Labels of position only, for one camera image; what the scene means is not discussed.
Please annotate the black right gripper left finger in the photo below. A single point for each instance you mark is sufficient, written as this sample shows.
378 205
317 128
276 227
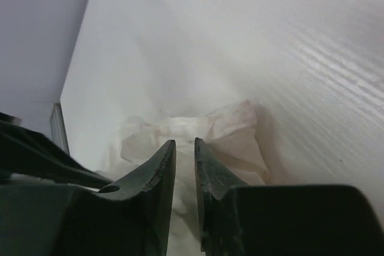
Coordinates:
130 216

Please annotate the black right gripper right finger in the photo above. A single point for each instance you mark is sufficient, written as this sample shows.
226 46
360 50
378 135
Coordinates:
236 218

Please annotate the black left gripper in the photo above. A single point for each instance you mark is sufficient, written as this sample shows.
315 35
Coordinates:
31 153

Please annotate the white skirt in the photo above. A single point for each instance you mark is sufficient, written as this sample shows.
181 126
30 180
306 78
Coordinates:
226 135

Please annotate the aluminium front rail frame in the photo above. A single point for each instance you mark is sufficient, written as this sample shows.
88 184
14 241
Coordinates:
57 126

